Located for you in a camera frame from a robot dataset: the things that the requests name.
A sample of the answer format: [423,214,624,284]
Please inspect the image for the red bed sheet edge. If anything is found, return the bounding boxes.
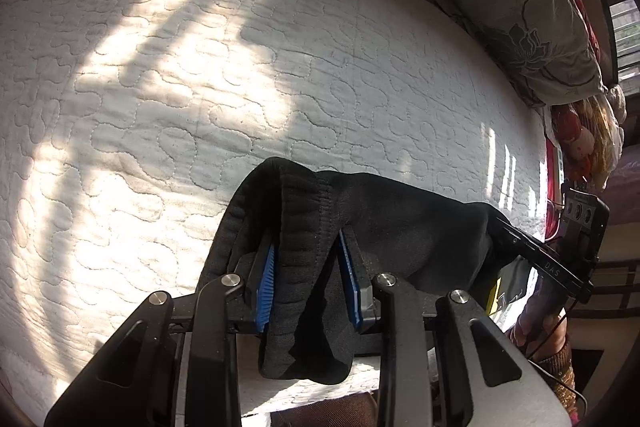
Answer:
[544,107,568,233]

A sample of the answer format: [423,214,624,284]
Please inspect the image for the person's right hand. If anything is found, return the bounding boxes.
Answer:
[509,302,568,360]

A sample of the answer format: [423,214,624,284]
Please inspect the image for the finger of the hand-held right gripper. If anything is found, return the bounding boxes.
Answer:
[492,214,548,260]

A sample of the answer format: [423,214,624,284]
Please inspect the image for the white quilted bed cover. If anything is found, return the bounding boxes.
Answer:
[0,0,566,418]

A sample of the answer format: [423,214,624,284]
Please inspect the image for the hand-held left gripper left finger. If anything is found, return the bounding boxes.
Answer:
[44,241,277,427]

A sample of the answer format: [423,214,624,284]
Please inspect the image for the dark wooden railing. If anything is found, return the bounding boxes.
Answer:
[567,257,640,323]

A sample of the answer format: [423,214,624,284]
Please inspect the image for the person's right forearm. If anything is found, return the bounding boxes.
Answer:
[530,334,590,426]

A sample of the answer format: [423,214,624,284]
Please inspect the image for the pink rolled mattress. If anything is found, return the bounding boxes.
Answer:
[602,157,640,228]

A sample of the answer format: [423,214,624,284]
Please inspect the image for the black pants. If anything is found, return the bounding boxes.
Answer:
[197,157,518,385]

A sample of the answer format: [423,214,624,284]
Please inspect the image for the colourful plastic bag bundle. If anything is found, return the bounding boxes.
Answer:
[550,84,628,192]

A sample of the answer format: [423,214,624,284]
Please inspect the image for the yellow black bag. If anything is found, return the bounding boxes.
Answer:
[486,257,531,319]

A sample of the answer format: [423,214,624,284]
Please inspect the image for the brown cloth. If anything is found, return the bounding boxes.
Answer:
[270,391,383,427]

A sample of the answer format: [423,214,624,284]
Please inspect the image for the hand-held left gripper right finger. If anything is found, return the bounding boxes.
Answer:
[336,227,572,427]

